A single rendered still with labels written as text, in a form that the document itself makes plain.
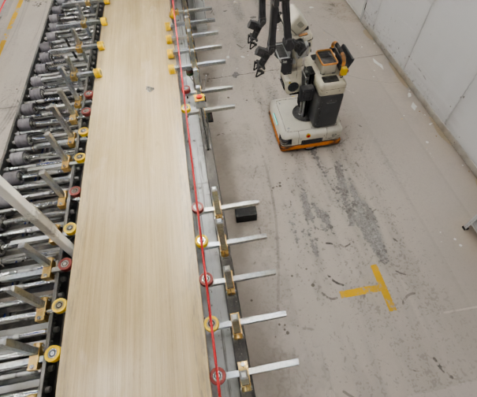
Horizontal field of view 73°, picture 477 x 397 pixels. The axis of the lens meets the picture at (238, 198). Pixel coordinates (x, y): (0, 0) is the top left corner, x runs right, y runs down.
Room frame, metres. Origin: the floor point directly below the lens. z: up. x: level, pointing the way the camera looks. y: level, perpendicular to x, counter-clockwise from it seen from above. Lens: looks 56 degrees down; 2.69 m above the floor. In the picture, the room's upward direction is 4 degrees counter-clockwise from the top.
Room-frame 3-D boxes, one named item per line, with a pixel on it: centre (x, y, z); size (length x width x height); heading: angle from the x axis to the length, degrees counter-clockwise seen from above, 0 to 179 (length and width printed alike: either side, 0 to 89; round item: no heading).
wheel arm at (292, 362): (0.18, -0.03, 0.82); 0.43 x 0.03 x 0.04; 96
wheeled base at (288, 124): (2.67, -0.80, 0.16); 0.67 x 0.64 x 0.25; 96
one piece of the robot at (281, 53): (2.64, -0.51, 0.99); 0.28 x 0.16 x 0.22; 6
